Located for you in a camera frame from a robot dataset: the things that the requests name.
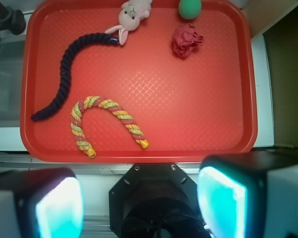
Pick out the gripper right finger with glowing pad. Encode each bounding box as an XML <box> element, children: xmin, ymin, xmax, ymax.
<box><xmin>197</xmin><ymin>150</ymin><xmax>298</xmax><ymax>238</ymax></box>

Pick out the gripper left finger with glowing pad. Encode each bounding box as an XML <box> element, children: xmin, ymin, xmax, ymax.
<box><xmin>0</xmin><ymin>168</ymin><xmax>85</xmax><ymax>238</ymax></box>

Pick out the red plastic tray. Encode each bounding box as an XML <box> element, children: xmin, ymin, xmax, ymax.
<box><xmin>20</xmin><ymin>0</ymin><xmax>257</xmax><ymax>163</ymax></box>

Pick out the steel sink basin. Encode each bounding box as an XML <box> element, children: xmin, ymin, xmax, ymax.
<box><xmin>0</xmin><ymin>41</ymin><xmax>25</xmax><ymax>127</ymax></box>

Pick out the crumpled red paper ball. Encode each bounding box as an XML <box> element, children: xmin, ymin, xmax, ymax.
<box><xmin>172</xmin><ymin>23</ymin><xmax>204</xmax><ymax>59</ymax></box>

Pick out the green dimpled ball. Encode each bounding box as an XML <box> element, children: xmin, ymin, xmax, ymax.
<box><xmin>178</xmin><ymin>0</ymin><xmax>202</xmax><ymax>20</ymax></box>

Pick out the pink plush bunny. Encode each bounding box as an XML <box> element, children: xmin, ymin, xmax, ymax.
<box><xmin>105</xmin><ymin>0</ymin><xmax>152</xmax><ymax>45</ymax></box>

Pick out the multicolour twisted rope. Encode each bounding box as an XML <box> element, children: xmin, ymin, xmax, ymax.
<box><xmin>70</xmin><ymin>96</ymin><xmax>149</xmax><ymax>159</ymax></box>

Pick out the dark blue rope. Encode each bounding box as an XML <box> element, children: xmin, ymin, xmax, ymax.
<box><xmin>31</xmin><ymin>33</ymin><xmax>120</xmax><ymax>122</ymax></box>

